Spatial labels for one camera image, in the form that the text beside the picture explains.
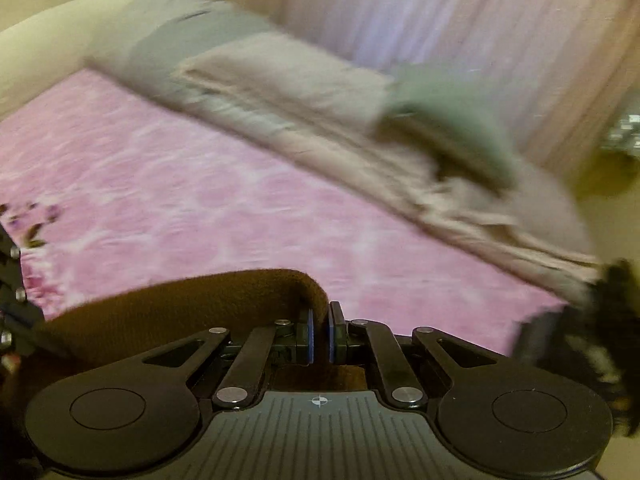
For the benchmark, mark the stack of dark folded clothes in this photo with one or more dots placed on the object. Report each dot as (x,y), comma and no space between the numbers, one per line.
(596,344)

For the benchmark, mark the pink floral bed blanket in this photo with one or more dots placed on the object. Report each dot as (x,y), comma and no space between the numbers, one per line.
(106,192)

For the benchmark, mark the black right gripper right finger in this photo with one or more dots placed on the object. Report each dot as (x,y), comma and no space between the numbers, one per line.
(496,414)

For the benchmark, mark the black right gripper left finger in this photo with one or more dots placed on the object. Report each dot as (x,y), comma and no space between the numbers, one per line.
(134,415)

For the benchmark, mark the pale pleated curtain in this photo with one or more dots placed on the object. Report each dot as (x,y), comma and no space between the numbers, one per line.
(555,68)

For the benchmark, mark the green cushion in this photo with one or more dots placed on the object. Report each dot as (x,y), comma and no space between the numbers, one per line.
(449,114)

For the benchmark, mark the brown knit cardigan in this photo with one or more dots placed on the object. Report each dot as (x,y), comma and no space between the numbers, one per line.
(121,326)

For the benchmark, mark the beige folded duvet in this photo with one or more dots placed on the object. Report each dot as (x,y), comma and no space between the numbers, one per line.
(232,68)

